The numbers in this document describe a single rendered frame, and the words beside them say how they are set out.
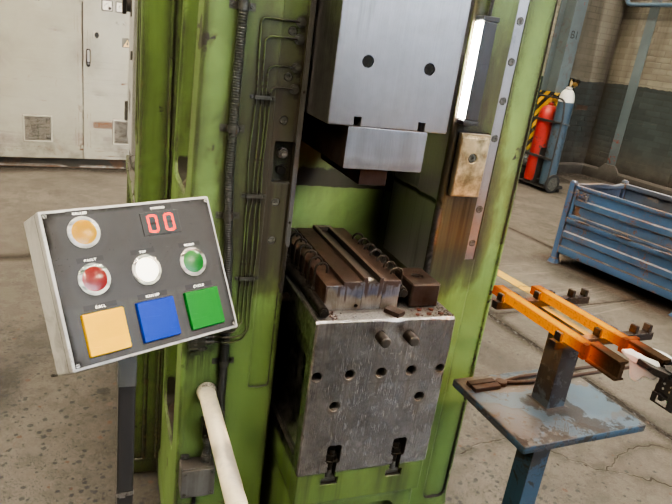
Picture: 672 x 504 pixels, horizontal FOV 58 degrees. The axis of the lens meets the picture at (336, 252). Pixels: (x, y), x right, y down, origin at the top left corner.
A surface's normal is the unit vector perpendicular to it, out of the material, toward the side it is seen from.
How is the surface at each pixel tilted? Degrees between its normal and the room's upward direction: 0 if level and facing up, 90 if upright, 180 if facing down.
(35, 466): 0
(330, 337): 90
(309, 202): 90
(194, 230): 60
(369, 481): 90
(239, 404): 90
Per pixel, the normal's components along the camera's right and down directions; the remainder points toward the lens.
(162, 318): 0.67, -0.19
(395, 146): 0.33, 0.35
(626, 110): -0.89, 0.04
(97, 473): 0.13, -0.94
